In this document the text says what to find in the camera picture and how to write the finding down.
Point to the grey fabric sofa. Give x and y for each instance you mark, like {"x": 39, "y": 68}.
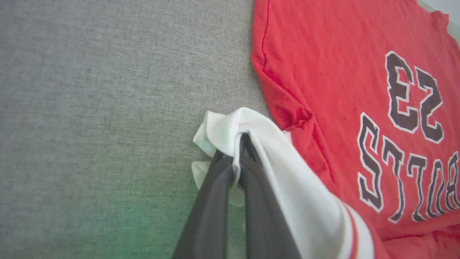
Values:
{"x": 90, "y": 108}

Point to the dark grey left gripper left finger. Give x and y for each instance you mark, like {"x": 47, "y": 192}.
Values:
{"x": 210, "y": 216}

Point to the red t-shirt with white sleeves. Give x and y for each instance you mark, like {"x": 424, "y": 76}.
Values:
{"x": 323, "y": 54}

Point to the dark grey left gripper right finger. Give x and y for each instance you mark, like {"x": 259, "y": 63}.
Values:
{"x": 262, "y": 223}

